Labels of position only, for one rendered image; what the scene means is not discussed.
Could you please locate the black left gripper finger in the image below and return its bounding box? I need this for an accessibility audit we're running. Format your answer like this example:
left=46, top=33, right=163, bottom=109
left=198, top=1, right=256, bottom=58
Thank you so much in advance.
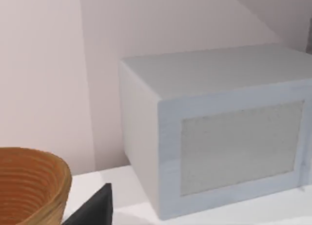
left=62, top=183, right=115, bottom=225

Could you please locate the woven wicker basket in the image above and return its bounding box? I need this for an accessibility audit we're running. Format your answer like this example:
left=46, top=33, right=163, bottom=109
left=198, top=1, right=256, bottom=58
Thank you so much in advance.
left=0, top=147, right=73, bottom=225

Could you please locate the pale microwave oven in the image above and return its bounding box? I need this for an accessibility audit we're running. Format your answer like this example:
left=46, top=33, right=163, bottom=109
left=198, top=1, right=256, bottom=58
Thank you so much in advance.
left=118, top=43, right=312, bottom=221

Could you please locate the microwave oven door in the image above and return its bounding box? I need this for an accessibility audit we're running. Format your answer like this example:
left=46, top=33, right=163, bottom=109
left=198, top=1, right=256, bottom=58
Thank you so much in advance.
left=157, top=79, right=312, bottom=221

